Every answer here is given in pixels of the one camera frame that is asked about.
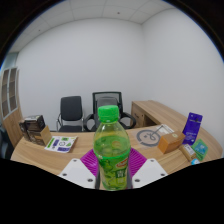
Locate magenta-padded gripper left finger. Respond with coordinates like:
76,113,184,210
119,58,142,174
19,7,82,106
57,148,101,191

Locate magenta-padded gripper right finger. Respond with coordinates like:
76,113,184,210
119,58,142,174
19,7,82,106
126,147,167,190

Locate green drink bottle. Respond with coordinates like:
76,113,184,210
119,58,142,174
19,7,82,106
92,104,131,192

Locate white printed leaflet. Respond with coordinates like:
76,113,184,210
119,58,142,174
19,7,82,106
44,135,79,154

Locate white round-print paper sheet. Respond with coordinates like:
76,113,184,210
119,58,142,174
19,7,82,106
135,123,175,148

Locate orange-brown cardboard box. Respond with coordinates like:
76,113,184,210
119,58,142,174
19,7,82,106
157,130,186,155

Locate small tan box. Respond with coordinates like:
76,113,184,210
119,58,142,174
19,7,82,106
178,143,198,162

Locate brown and tan box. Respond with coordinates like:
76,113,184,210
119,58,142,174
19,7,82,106
28,125,53,147

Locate green box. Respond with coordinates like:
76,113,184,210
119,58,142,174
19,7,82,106
190,138,209,162

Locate wooden side desk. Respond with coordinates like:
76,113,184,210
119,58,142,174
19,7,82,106
130,99,188,129

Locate purple package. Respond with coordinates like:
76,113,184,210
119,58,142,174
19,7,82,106
182,111,204,146

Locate black office chair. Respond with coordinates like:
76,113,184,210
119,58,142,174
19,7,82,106
55,95,85,133

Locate dark brown flat box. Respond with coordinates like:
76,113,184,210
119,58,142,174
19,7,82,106
23,114,47,133

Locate dark leather sofa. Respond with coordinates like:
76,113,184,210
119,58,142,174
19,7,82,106
0,126,14,160

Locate grey mesh-back armchair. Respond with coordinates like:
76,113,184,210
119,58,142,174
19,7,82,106
83,91,137,133

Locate wooden shelf cabinet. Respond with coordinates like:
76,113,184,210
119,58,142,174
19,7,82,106
0,67,24,148

